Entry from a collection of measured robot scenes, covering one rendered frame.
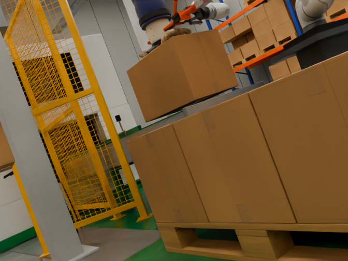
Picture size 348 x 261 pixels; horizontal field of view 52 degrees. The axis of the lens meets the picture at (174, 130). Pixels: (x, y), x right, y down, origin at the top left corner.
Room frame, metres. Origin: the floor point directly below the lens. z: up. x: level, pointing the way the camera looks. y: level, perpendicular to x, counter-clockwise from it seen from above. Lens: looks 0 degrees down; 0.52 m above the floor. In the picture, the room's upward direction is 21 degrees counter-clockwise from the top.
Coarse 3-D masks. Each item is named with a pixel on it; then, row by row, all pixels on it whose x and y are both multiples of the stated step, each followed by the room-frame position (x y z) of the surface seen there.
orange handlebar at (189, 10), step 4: (188, 8) 2.16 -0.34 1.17; (192, 8) 2.14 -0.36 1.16; (196, 8) 2.17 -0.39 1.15; (184, 12) 2.19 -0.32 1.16; (188, 12) 2.18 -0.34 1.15; (192, 12) 2.20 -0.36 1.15; (168, 24) 2.34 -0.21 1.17; (172, 24) 2.32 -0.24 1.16; (164, 28) 2.38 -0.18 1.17; (148, 44) 2.58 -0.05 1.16
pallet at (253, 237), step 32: (160, 224) 1.64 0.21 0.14; (192, 224) 1.43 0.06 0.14; (224, 224) 1.27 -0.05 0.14; (256, 224) 1.14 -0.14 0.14; (288, 224) 1.04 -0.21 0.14; (320, 224) 0.95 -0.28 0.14; (224, 256) 1.33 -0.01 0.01; (256, 256) 1.19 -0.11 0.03; (288, 256) 1.11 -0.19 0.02; (320, 256) 1.04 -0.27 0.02
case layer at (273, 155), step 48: (240, 96) 1.04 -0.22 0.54; (288, 96) 0.92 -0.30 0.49; (336, 96) 0.82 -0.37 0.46; (144, 144) 1.54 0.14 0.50; (192, 144) 1.28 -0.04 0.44; (240, 144) 1.10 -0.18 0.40; (288, 144) 0.96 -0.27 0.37; (336, 144) 0.85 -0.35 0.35; (192, 192) 1.37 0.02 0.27; (240, 192) 1.16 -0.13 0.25; (288, 192) 1.01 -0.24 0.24; (336, 192) 0.89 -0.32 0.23
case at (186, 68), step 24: (168, 48) 2.17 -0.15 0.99; (192, 48) 2.19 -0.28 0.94; (216, 48) 2.31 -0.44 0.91; (144, 72) 2.43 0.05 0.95; (168, 72) 2.23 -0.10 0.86; (192, 72) 2.15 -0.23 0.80; (216, 72) 2.26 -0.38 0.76; (144, 96) 2.51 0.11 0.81; (168, 96) 2.30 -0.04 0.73; (192, 96) 2.13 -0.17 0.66
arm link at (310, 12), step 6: (306, 0) 2.22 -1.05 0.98; (312, 0) 2.17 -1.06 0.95; (318, 0) 2.14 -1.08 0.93; (324, 0) 2.13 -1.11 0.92; (330, 0) 2.14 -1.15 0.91; (306, 6) 2.27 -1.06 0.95; (312, 6) 2.20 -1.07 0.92; (318, 6) 2.17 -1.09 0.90; (324, 6) 2.17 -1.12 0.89; (330, 6) 2.21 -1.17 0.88; (306, 12) 2.32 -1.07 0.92; (312, 12) 2.26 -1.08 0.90; (318, 12) 2.24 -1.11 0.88; (324, 12) 2.26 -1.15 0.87
